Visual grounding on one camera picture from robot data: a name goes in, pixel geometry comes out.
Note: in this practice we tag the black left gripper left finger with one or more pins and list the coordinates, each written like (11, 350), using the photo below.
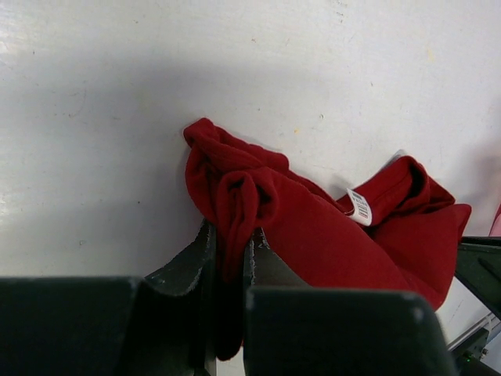
(161, 324)

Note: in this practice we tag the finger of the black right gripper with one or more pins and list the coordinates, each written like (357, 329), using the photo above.
(478, 268)

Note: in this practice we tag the white neck label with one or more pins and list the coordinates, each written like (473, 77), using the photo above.
(362, 213)

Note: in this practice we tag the dark red t shirt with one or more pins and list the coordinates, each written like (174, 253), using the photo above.
(409, 244)

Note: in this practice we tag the pink t shirt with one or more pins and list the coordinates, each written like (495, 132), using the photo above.
(495, 230)

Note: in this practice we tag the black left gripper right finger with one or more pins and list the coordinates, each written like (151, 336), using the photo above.
(291, 328)

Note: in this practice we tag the aluminium rail frame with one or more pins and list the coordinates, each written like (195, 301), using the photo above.
(470, 349)

